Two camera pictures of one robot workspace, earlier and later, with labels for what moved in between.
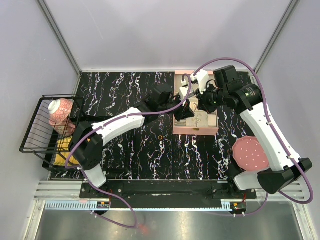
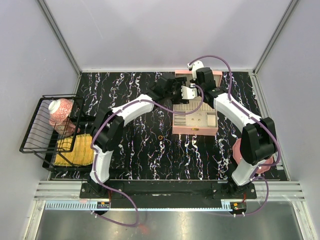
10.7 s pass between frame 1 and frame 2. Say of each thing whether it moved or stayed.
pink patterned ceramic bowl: stayed
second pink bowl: stayed
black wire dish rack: stayed
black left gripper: moved
